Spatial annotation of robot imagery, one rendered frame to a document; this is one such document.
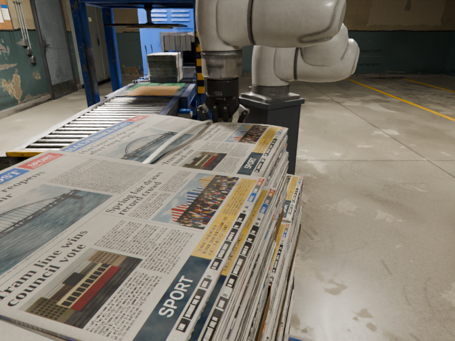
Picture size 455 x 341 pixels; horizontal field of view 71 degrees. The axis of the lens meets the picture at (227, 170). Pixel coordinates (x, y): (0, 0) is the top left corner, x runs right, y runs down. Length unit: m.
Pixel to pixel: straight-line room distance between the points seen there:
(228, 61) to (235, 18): 0.09
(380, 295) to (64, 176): 1.71
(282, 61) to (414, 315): 1.35
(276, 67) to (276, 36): 0.63
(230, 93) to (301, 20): 0.21
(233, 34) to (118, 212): 0.43
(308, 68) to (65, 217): 1.05
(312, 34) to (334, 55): 0.59
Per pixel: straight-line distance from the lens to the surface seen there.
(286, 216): 0.82
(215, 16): 0.69
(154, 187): 0.42
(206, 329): 0.25
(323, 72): 1.27
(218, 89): 0.71
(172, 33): 4.91
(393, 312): 1.88
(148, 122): 0.74
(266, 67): 1.29
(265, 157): 0.53
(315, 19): 0.64
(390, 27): 10.99
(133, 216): 0.36
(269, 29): 0.65
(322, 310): 1.77
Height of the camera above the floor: 1.25
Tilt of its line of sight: 23 degrees down
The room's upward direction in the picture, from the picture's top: straight up
